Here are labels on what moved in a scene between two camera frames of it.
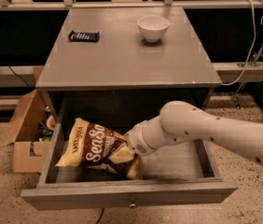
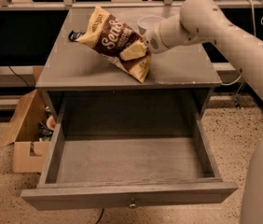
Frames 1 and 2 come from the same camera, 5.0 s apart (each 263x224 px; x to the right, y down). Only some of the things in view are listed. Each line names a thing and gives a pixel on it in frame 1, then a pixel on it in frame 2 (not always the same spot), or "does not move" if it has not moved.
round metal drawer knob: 132,205 does not move
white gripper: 136,139 → 152,41
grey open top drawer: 178,175 does not move
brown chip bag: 90,146 → 111,35
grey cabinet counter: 124,63 does not move
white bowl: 152,27 does not move
